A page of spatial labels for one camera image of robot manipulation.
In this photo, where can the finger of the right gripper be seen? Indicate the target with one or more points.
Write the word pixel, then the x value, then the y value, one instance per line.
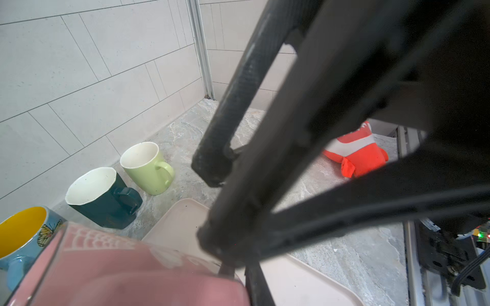
pixel 281 22

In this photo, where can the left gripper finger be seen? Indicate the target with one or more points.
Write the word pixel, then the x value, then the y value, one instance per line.
pixel 257 287

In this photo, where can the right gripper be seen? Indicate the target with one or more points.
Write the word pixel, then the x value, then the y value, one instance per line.
pixel 418 64

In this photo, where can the light green mug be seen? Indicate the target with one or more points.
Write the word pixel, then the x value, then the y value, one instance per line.
pixel 146 166

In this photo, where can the dark green mug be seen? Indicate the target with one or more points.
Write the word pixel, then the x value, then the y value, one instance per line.
pixel 103 197

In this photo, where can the pink glass mug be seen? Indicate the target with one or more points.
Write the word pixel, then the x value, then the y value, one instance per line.
pixel 82 266

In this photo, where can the iridescent blue butterfly mug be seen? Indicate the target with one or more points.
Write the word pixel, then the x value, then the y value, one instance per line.
pixel 23 237

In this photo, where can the beige plastic tray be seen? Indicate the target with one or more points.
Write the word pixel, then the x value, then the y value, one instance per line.
pixel 290 281

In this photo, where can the red shark plush toy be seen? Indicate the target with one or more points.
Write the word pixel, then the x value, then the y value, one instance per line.
pixel 356 152

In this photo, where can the aluminium rail frame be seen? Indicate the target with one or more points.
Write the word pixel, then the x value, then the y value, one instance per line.
pixel 428 288

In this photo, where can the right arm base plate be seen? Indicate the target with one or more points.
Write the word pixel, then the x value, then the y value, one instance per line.
pixel 446 246

